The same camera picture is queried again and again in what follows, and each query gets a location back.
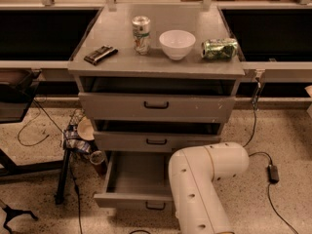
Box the grey bottom drawer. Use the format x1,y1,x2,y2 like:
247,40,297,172
94,151,174,211

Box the grey drawer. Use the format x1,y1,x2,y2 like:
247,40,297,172
79,77,235,123
94,120,222,152
94,151,174,211

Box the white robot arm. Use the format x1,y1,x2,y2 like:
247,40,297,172
168,142,249,234

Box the grey drawer cabinet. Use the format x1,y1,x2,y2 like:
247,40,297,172
67,3,246,180

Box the grey top drawer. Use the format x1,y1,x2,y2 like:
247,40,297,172
79,77,235,123

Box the grey middle drawer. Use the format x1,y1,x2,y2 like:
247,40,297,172
94,120,222,152

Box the white bowl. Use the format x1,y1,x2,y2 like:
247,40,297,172
159,30,196,60

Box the small bowl on floor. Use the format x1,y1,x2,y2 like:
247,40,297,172
77,117,95,140

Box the brown cup on floor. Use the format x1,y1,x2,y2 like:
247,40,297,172
90,150,106,176

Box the black snack bar wrapper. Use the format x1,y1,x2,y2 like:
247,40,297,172
84,46,118,65

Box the upright white soda can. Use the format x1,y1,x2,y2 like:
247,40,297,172
132,16,151,55

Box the green can lying sideways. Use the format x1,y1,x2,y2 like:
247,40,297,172
201,38,238,60

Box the black stand leg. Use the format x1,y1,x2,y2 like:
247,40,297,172
55,149,70,205

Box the black tripod foot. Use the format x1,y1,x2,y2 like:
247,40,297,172
0,201,39,234

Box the thin black floor cable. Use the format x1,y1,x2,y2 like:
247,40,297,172
17,97,84,234

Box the black power adapter with cable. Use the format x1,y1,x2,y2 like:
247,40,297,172
245,78,299,234

